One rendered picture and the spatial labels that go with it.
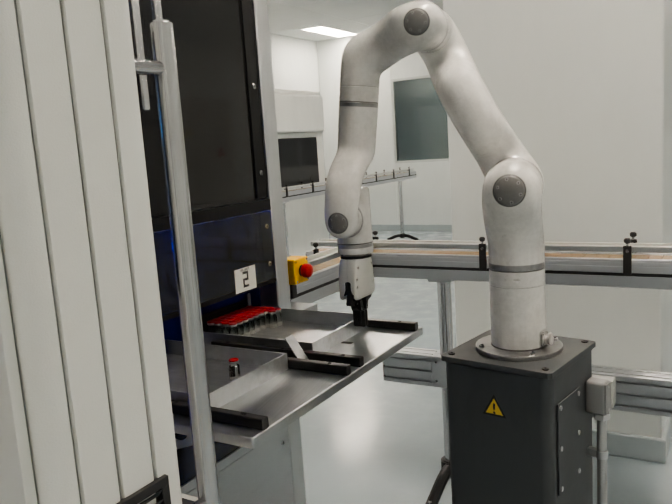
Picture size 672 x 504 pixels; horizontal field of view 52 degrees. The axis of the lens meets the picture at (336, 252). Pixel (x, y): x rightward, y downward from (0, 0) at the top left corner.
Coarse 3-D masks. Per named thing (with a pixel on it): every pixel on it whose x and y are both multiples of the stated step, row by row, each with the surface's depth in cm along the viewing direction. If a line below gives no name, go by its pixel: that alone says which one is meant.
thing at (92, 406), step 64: (0, 0) 55; (64, 0) 61; (0, 64) 56; (64, 64) 61; (128, 64) 67; (0, 128) 56; (64, 128) 61; (128, 128) 67; (0, 192) 57; (64, 192) 61; (128, 192) 67; (0, 256) 58; (64, 256) 61; (128, 256) 68; (0, 320) 58; (64, 320) 61; (128, 320) 68; (0, 384) 59; (64, 384) 62; (128, 384) 68; (0, 448) 61; (64, 448) 62; (128, 448) 68
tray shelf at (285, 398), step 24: (360, 336) 165; (384, 336) 163; (408, 336) 163; (264, 384) 135; (288, 384) 134; (312, 384) 134; (336, 384) 133; (240, 408) 124; (264, 408) 123; (288, 408) 122; (312, 408) 126; (216, 432) 114; (240, 432) 113; (264, 432) 113
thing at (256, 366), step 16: (176, 352) 159; (208, 352) 154; (224, 352) 151; (240, 352) 149; (256, 352) 147; (272, 352) 145; (176, 368) 149; (208, 368) 147; (224, 368) 146; (240, 368) 146; (256, 368) 134; (272, 368) 139; (176, 384) 138; (224, 384) 126; (240, 384) 130; (256, 384) 134; (224, 400) 126
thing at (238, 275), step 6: (234, 270) 169; (240, 270) 171; (246, 270) 173; (252, 270) 175; (234, 276) 169; (240, 276) 171; (246, 276) 173; (252, 276) 175; (240, 282) 171; (246, 282) 173; (252, 282) 175; (240, 288) 171; (246, 288) 173; (252, 288) 175
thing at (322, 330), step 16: (288, 320) 183; (304, 320) 181; (320, 320) 178; (336, 320) 176; (352, 320) 174; (208, 336) 164; (224, 336) 162; (240, 336) 159; (256, 336) 170; (272, 336) 169; (304, 336) 167; (320, 336) 166; (336, 336) 159
